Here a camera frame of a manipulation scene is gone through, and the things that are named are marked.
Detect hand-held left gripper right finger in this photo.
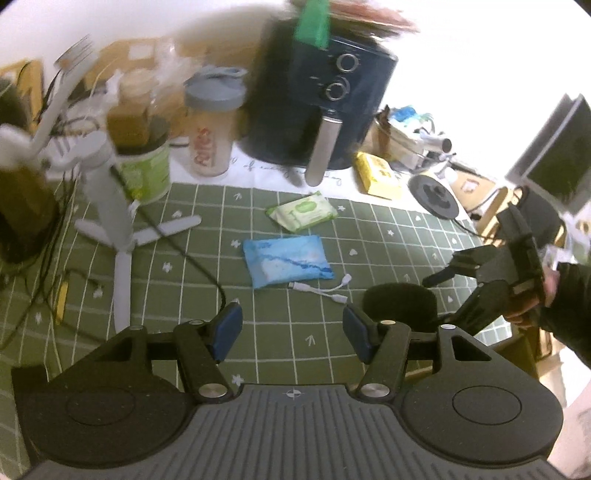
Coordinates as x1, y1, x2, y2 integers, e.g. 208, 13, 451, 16
342, 302, 490, 400

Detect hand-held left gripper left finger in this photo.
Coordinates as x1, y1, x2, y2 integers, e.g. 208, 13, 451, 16
104, 302, 245, 401

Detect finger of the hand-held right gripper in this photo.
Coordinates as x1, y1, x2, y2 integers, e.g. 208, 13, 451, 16
421, 246, 502, 288
441, 278, 514, 334

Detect black round container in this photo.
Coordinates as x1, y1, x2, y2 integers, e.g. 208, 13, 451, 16
362, 283, 438, 334

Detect person's right forearm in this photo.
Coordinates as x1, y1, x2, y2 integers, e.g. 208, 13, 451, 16
538, 262, 591, 371

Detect person's right hand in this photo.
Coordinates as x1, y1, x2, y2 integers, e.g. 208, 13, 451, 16
504, 267, 561, 329

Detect black bag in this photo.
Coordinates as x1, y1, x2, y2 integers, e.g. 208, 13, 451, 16
512, 187, 568, 243

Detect wooden chair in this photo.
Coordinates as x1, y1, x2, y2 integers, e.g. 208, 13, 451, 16
475, 185, 515, 241

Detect green checked tablecloth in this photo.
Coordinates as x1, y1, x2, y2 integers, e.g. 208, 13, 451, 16
0, 178, 513, 444

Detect black round lid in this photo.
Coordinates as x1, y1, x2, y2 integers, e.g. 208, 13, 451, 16
408, 172, 463, 220

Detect small cardboard box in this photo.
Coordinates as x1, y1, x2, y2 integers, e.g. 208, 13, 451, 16
449, 170, 497, 210

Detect computer monitor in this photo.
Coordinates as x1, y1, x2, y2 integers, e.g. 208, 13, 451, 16
505, 92, 591, 217

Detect blue wet wipes pack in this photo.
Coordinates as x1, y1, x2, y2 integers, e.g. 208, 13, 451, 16
243, 234, 336, 289

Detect yellow wet wipes pack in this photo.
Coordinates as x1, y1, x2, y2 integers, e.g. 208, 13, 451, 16
353, 152, 404, 200

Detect silver metal tube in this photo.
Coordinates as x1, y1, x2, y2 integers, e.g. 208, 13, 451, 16
418, 136, 454, 154

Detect green wet wipes pack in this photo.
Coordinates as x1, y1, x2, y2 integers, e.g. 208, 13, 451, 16
265, 191, 334, 233

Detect glass bowl of oddments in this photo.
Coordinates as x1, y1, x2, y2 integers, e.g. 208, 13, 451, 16
373, 105, 454, 172

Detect yellow pen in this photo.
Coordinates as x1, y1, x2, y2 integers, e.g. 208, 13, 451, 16
54, 272, 71, 326

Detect white tripod stand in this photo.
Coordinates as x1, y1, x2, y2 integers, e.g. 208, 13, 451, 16
0, 36, 202, 334

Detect green label jar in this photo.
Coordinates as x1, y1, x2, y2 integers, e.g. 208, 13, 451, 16
113, 134, 171, 202

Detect shaker bottle with grey lid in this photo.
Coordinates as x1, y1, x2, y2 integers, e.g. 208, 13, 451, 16
184, 66, 249, 179

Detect dark blue air fryer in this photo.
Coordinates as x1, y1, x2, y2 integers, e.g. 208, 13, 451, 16
242, 18, 400, 188

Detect dark brown container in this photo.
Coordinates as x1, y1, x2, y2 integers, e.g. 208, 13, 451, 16
0, 78, 62, 265

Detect brown bottle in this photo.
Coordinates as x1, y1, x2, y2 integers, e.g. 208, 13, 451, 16
105, 70, 157, 145

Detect crumpled clear plastic wrap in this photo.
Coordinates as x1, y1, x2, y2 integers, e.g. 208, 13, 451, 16
92, 39, 206, 139

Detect plastic bag of flat packets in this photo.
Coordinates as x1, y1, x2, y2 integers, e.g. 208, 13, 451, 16
288, 0, 422, 34

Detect cardboard box with white label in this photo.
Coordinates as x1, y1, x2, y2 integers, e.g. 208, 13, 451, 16
81, 37, 208, 88

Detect white adapter cable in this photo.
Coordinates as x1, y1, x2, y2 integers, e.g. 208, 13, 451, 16
287, 273, 354, 305

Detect black cable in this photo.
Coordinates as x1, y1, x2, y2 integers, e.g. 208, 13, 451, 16
110, 167, 228, 308

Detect green bag strap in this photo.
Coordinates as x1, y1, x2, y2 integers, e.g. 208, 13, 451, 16
295, 0, 331, 49

